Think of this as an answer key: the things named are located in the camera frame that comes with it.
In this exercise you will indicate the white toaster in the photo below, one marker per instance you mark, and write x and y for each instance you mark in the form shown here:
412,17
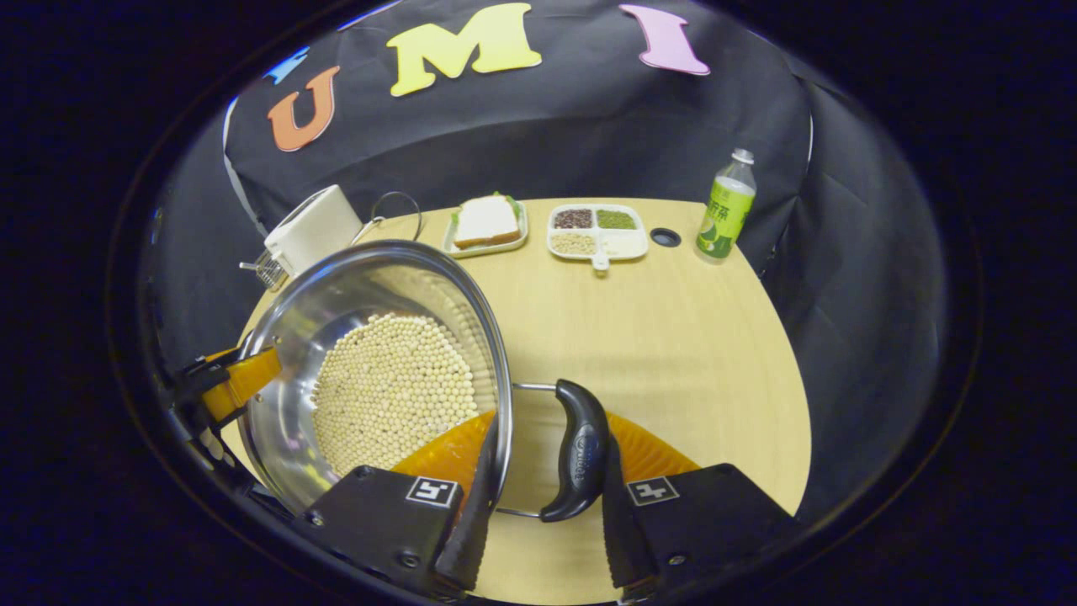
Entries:
315,227

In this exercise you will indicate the pile of soybeans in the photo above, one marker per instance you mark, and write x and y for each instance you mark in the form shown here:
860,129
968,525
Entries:
395,387

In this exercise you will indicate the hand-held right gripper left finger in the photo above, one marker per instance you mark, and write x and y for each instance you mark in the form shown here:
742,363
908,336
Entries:
471,539

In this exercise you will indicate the sandwich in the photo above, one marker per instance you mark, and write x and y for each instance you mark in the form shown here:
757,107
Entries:
486,220

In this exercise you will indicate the stainless steel pot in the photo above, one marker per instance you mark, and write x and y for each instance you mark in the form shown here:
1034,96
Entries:
286,404

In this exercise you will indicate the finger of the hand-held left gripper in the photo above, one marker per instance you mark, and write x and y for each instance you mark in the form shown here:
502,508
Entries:
248,379

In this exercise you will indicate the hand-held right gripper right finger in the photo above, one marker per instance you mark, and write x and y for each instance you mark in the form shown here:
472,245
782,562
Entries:
618,522

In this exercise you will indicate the black backdrop cloth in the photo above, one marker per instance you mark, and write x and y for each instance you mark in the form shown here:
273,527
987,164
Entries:
547,143

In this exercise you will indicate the white divided bean tray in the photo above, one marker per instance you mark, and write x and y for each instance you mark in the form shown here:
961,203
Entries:
627,244

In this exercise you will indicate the green label drink bottle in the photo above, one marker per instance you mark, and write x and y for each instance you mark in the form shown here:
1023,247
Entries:
724,219

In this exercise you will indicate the pale green sandwich plate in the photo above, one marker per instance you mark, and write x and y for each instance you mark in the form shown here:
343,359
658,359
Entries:
484,251

